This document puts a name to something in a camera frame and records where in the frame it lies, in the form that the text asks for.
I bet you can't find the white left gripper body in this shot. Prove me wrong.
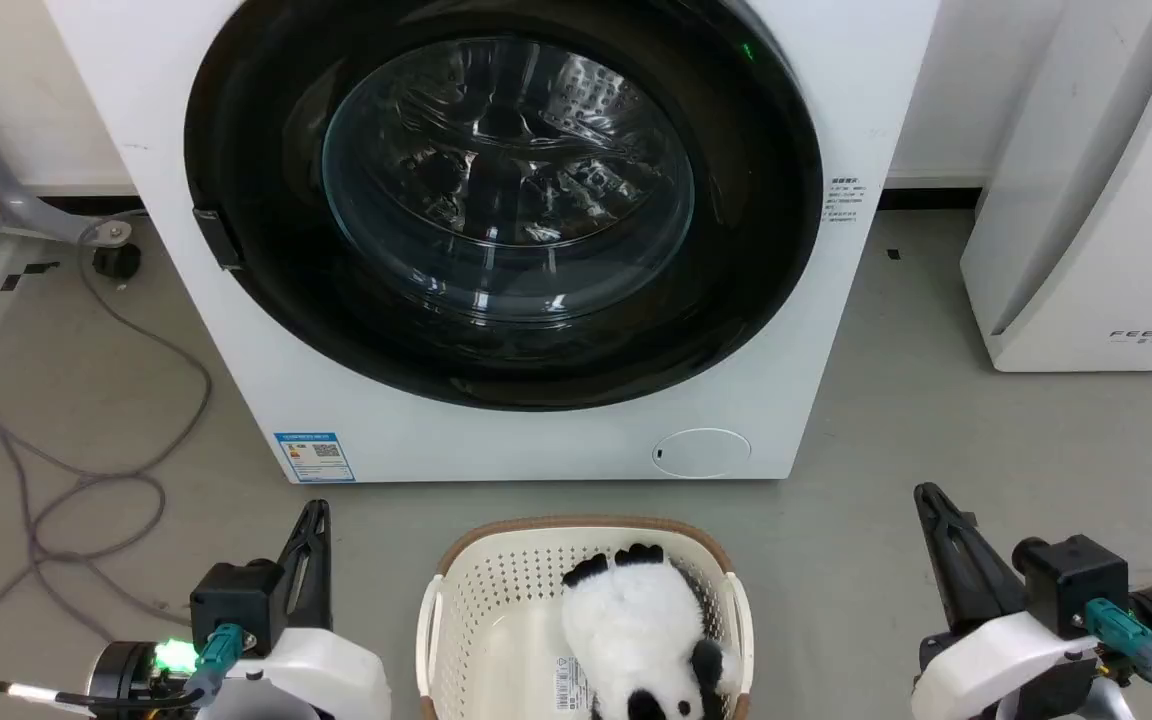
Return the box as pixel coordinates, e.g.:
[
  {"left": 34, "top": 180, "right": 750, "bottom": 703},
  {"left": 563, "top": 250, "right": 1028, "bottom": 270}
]
[{"left": 204, "top": 626, "right": 393, "bottom": 720}]

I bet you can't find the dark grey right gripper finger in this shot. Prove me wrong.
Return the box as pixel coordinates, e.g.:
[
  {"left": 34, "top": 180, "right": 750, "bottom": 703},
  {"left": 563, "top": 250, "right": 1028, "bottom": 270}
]
[
  {"left": 913, "top": 483, "right": 983, "bottom": 634},
  {"left": 946, "top": 505, "right": 1028, "bottom": 627}
]

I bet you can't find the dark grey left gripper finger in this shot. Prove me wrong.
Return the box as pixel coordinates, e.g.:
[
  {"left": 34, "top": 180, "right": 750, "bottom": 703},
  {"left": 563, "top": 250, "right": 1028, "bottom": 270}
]
[
  {"left": 297, "top": 500, "right": 334, "bottom": 632},
  {"left": 278, "top": 500, "right": 328, "bottom": 627}
]

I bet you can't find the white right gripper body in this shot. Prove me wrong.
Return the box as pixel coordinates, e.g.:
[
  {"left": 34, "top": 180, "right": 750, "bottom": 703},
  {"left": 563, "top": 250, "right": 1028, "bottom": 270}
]
[{"left": 911, "top": 609, "right": 1103, "bottom": 720}]

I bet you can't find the white front-load washing machine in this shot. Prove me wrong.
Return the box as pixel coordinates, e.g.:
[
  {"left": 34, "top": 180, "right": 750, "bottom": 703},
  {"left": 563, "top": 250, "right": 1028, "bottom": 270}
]
[{"left": 44, "top": 0, "right": 940, "bottom": 484}]

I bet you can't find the round black glass washer door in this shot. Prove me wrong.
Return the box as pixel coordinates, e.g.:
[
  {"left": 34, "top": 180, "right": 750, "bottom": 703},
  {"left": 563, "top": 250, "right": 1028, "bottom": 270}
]
[{"left": 183, "top": 0, "right": 824, "bottom": 412}]

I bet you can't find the cream plastic laundry basket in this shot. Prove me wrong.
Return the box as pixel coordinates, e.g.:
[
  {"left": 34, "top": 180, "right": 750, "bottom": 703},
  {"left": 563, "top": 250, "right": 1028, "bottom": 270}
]
[{"left": 415, "top": 516, "right": 755, "bottom": 720}]

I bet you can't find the white barcode label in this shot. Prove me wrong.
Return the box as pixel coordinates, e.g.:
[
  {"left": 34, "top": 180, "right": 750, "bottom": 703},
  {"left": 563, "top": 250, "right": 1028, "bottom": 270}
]
[{"left": 553, "top": 655, "right": 592, "bottom": 713}]

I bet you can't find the panda plush toy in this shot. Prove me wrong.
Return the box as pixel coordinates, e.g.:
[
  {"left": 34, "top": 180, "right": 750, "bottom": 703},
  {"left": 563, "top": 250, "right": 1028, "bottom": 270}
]
[{"left": 561, "top": 543, "right": 742, "bottom": 720}]

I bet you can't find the black round levelling foot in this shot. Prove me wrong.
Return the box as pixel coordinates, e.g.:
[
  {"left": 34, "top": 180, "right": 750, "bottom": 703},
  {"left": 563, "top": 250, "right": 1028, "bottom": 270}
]
[{"left": 92, "top": 243, "right": 143, "bottom": 280}]

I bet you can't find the white air purifier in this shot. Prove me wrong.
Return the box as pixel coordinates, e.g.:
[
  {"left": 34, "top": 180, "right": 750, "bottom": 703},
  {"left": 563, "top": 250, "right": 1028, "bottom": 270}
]
[{"left": 960, "top": 0, "right": 1152, "bottom": 373}]

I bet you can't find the grey metal table leg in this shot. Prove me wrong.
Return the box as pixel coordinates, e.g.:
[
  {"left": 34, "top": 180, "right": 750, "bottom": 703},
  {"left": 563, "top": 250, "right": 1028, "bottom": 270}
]
[{"left": 0, "top": 105, "right": 134, "bottom": 246}]

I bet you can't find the long grey floor cable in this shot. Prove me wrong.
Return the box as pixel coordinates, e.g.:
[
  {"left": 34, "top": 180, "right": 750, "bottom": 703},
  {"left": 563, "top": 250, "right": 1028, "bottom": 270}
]
[{"left": 0, "top": 215, "right": 214, "bottom": 691}]

